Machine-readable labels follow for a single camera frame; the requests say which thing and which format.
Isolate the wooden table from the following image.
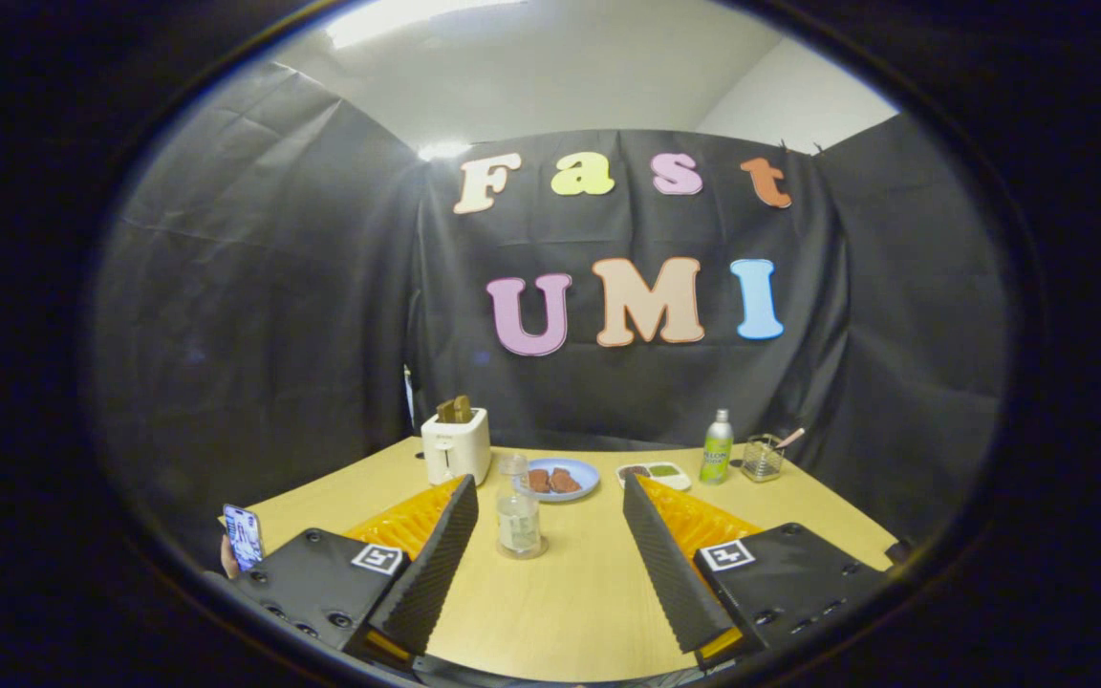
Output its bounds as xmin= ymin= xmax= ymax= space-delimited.
xmin=221 ymin=437 xmax=900 ymax=684

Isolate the white sauce tray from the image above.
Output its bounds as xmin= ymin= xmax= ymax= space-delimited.
xmin=616 ymin=462 xmax=693 ymax=492

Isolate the white toaster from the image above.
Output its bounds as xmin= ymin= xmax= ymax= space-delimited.
xmin=421 ymin=408 xmax=493 ymax=487

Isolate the black backdrop cloth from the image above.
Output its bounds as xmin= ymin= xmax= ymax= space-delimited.
xmin=92 ymin=62 xmax=1010 ymax=567

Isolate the clear glass cup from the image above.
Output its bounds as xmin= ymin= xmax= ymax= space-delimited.
xmin=741 ymin=434 xmax=786 ymax=484

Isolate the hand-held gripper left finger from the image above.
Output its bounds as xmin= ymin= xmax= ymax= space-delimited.
xmin=230 ymin=475 xmax=480 ymax=668

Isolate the clear plastic bottle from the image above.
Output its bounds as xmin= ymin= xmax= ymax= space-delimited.
xmin=496 ymin=456 xmax=549 ymax=561

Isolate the green drink bottle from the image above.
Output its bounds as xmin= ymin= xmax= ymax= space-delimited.
xmin=699 ymin=409 xmax=735 ymax=486

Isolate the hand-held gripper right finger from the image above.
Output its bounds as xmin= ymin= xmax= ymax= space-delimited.
xmin=622 ymin=473 xmax=896 ymax=670

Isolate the blue plate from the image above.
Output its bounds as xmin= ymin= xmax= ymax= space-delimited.
xmin=518 ymin=458 xmax=601 ymax=504

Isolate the smartphone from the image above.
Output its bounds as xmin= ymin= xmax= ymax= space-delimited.
xmin=223 ymin=504 xmax=266 ymax=573

